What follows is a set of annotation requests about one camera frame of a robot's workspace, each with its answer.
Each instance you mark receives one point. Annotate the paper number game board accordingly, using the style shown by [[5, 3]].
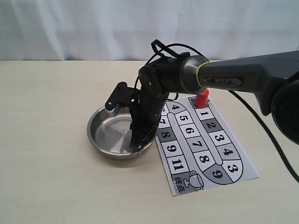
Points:
[[198, 149]]

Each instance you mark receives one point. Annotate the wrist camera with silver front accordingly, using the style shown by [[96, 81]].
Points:
[[120, 98]]

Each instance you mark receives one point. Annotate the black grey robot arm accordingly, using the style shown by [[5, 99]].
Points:
[[273, 79]]

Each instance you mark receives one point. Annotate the stainless steel round bowl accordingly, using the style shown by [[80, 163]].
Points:
[[112, 135]]

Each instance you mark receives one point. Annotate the red cylinder game piece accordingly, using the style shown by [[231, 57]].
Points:
[[201, 99]]

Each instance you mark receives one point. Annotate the white backdrop curtain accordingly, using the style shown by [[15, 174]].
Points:
[[124, 29]]

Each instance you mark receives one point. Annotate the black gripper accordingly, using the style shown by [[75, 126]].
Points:
[[148, 116]]

